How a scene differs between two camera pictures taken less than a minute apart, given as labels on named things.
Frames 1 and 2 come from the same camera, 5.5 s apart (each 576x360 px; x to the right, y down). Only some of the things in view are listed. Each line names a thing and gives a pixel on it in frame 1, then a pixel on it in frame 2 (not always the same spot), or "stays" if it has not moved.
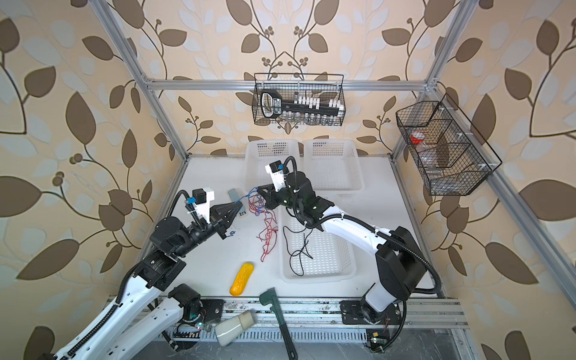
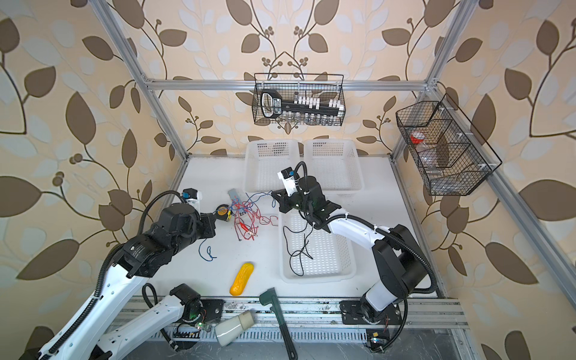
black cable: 305,244 -> 308,254
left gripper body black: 216,225 -> 205,228
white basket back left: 259,152 stays
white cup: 228,331 stays
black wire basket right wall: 452,157 stays
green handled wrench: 270,297 stays
